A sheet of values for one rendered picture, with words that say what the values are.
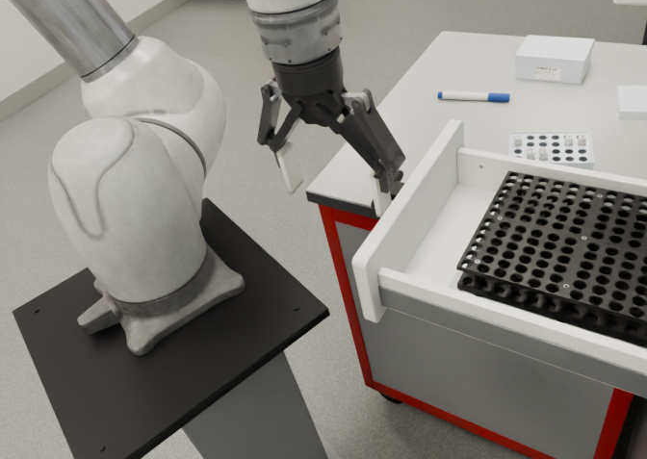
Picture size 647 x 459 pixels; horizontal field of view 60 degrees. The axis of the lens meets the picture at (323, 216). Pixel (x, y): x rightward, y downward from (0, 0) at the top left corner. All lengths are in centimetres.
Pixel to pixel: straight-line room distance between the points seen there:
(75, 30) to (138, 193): 26
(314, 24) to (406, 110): 60
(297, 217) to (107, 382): 140
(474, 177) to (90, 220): 51
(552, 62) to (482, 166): 43
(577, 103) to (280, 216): 129
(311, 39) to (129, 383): 49
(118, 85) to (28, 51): 298
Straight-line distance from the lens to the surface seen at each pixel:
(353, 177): 99
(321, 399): 161
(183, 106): 84
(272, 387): 100
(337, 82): 62
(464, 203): 80
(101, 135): 73
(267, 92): 68
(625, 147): 104
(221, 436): 101
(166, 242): 74
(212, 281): 83
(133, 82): 83
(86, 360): 86
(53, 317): 95
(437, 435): 152
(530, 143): 98
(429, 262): 72
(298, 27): 57
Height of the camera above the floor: 137
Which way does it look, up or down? 41 degrees down
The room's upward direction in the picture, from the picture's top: 14 degrees counter-clockwise
